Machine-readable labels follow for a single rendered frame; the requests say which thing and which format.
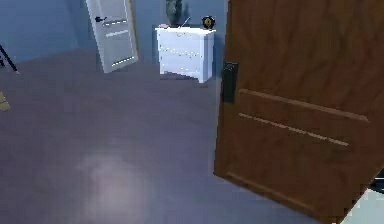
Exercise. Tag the white chest of drawers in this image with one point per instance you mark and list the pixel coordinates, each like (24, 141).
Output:
(185, 51)

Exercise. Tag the thin white stick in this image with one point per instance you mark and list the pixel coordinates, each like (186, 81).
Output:
(184, 23)

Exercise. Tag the small pink flat object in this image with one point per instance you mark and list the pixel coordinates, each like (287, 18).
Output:
(164, 25)

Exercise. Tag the round black and gold clock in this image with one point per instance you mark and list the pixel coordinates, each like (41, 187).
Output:
(208, 22)

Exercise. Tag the grey room door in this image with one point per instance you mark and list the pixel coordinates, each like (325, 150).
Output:
(115, 33)

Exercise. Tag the brown wooden room door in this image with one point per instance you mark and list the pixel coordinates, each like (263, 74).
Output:
(300, 83)

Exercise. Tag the small black door lever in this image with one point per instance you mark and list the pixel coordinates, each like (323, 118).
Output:
(99, 19)

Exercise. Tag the tan flat object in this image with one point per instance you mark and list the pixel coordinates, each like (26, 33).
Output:
(3, 101)

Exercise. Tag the black slanted furniture leg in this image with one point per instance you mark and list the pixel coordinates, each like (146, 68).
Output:
(8, 59)

